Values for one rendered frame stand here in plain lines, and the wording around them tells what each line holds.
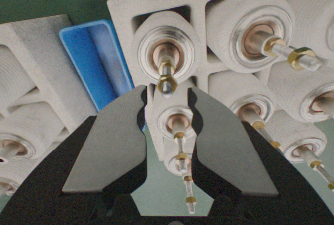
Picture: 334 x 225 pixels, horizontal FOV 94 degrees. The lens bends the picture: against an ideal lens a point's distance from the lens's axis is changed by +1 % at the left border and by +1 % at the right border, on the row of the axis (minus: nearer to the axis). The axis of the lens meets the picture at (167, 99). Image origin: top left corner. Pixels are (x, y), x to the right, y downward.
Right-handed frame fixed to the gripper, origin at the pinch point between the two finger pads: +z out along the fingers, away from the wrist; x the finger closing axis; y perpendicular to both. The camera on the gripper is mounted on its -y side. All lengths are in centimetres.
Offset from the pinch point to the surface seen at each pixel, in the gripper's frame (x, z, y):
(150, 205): -4, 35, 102
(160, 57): -0.8, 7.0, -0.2
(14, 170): -34.2, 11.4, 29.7
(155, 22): -1.5, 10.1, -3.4
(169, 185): 6, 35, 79
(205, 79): 7.8, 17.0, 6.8
